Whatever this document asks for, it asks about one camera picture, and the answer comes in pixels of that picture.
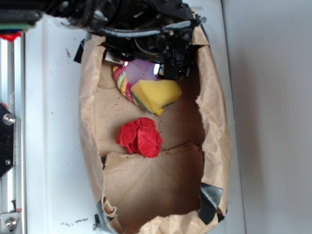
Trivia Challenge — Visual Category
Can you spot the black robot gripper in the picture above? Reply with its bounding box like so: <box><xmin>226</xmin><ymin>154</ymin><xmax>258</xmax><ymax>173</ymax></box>
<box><xmin>103</xmin><ymin>15</ymin><xmax>197</xmax><ymax>80</ymax></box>

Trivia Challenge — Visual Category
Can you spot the multicolored twisted rope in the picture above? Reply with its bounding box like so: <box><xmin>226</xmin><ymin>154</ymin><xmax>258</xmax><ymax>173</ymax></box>
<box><xmin>112</xmin><ymin>65</ymin><xmax>154</xmax><ymax>114</ymax></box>

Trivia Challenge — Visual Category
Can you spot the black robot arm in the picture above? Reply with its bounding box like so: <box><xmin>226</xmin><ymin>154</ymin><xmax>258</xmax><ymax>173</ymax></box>
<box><xmin>0</xmin><ymin>0</ymin><xmax>201</xmax><ymax>80</ymax></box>

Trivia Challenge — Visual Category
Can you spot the yellow sponge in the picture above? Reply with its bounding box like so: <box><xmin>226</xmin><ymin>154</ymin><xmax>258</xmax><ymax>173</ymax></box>
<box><xmin>130</xmin><ymin>79</ymin><xmax>183</xmax><ymax>116</ymax></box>

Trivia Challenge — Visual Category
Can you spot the crumpled red paper ball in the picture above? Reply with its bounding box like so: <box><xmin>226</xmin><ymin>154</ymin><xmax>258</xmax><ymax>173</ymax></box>
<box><xmin>116</xmin><ymin>117</ymin><xmax>162</xmax><ymax>158</ymax></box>

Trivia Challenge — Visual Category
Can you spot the brown paper bag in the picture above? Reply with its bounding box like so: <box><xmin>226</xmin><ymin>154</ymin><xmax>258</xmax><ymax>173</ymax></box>
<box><xmin>79</xmin><ymin>27</ymin><xmax>231</xmax><ymax>234</ymax></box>

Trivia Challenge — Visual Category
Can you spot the white plastic tray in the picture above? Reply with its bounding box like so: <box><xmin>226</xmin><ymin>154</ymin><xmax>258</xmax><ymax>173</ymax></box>
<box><xmin>25</xmin><ymin>0</ymin><xmax>246</xmax><ymax>234</ymax></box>

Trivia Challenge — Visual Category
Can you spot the grey braided cable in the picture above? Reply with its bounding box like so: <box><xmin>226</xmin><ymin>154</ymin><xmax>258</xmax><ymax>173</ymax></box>
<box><xmin>98</xmin><ymin>16</ymin><xmax>207</xmax><ymax>39</ymax></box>

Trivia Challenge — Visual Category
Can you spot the aluminium frame rail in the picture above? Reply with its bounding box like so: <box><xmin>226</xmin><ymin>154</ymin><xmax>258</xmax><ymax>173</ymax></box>
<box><xmin>0</xmin><ymin>38</ymin><xmax>27</xmax><ymax>234</ymax></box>

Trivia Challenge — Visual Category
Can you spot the black mounting bracket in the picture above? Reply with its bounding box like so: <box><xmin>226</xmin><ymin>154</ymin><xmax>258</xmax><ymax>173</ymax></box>
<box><xmin>0</xmin><ymin>103</ymin><xmax>16</xmax><ymax>178</ymax></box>

